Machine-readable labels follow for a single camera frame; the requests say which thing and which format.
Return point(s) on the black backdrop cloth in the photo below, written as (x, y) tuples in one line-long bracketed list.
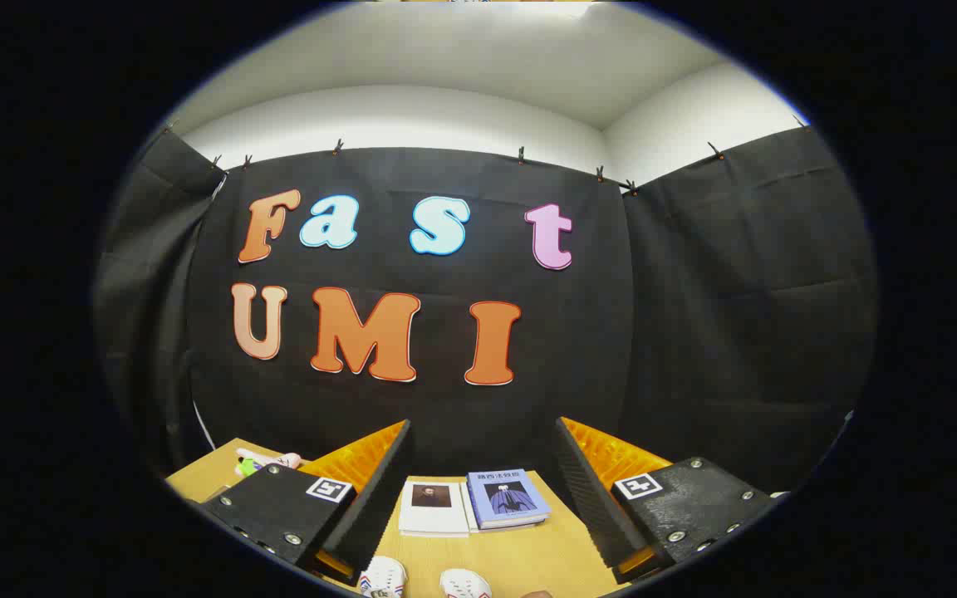
[(694, 332)]

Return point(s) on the pink star plush toy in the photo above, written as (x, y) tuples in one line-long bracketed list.
[(267, 459)]

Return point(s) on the blue cover book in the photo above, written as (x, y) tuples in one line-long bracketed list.
[(507, 498)]

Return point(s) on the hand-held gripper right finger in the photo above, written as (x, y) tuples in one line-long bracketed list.
[(591, 498)]

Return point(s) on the white striped canvas shoe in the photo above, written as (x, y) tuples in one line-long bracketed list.
[(463, 584), (383, 577)]

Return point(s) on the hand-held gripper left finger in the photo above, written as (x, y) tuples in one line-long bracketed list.
[(379, 507)]

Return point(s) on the white portrait cover book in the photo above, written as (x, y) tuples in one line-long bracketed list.
[(433, 511)]

